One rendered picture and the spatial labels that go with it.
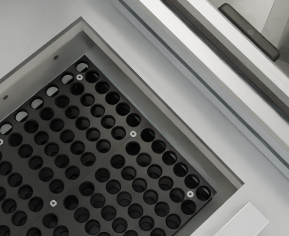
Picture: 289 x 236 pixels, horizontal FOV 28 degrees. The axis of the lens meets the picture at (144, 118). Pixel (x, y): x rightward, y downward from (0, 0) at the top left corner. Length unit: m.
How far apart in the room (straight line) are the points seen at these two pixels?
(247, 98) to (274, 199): 0.09
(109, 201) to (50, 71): 0.16
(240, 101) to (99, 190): 0.15
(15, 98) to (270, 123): 0.26
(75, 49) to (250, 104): 0.22
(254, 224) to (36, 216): 0.18
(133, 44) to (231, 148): 0.12
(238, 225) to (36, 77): 0.25
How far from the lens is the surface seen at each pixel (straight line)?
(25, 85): 0.58
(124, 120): 0.53
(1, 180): 0.53
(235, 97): 0.45
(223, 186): 0.59
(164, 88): 0.49
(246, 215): 0.46
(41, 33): 0.52
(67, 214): 0.51
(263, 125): 0.45
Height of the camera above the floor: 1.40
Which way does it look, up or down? 71 degrees down
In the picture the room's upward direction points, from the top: 5 degrees clockwise
